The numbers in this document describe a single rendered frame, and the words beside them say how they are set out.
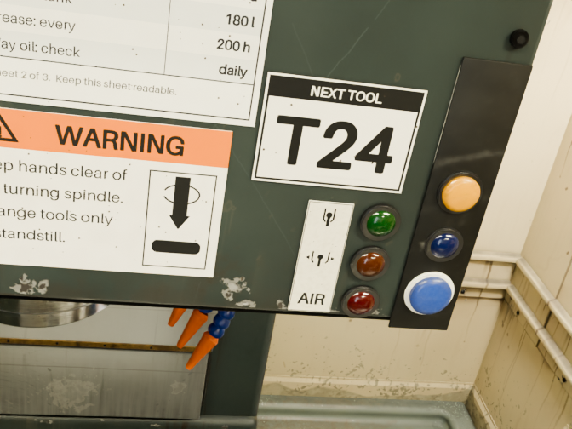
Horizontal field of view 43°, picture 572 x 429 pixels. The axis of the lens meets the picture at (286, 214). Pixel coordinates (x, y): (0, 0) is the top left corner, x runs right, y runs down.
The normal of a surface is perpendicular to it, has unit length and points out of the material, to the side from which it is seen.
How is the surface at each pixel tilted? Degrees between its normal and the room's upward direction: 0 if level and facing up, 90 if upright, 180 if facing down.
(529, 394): 90
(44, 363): 91
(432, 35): 90
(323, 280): 90
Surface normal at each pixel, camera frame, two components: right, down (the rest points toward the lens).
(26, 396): 0.12, 0.47
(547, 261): -0.98, -0.08
